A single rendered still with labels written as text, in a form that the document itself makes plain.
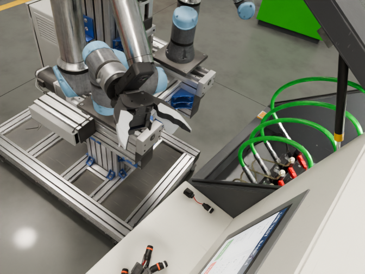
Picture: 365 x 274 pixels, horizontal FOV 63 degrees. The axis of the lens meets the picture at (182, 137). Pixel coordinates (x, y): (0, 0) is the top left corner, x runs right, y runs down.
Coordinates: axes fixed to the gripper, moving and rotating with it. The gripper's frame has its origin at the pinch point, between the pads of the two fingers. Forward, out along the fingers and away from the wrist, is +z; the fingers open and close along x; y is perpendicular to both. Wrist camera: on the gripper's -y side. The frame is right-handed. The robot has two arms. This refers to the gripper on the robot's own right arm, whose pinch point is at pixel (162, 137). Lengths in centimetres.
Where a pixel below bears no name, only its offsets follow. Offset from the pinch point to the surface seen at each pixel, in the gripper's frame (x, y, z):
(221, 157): -49, 44, -17
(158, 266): -3.7, 43.7, 9.8
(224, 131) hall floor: -148, 127, -90
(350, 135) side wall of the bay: -102, 28, 3
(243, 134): -67, 42, -24
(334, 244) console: -5.0, -10.2, 31.8
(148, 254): -2.9, 44.1, 5.4
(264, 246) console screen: -6.2, 2.8, 25.9
